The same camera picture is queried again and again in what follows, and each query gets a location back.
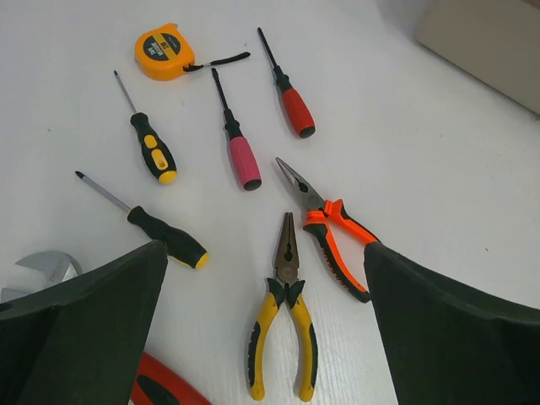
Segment orange tape measure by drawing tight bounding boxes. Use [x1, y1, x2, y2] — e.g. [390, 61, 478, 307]
[134, 23, 251, 82]

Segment small black yellow screwdriver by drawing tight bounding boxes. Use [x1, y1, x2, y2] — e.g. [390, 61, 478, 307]
[114, 70, 177, 185]

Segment red handle screwdriver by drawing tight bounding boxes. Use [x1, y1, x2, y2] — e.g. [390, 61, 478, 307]
[257, 27, 316, 138]

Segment silver adjustable wrench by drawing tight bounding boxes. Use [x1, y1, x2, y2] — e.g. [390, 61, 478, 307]
[1, 250, 84, 303]

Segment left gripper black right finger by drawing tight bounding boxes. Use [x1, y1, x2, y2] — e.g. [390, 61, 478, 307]
[364, 242, 539, 404]

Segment yellow combination pliers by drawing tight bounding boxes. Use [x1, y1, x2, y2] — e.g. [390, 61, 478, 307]
[247, 212, 318, 402]

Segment pink handle screwdriver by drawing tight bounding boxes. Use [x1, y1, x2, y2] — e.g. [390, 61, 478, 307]
[212, 67, 262, 191]

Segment translucent brown tool box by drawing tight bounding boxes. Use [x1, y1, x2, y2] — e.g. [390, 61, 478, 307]
[415, 1, 539, 113]

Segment large black yellow screwdriver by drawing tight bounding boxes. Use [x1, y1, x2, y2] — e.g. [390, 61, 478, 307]
[75, 170, 209, 269]

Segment orange long nose pliers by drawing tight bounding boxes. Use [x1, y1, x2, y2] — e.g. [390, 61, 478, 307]
[275, 157, 381, 303]

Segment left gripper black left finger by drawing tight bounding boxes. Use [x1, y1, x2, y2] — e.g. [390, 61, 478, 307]
[1, 241, 168, 404]

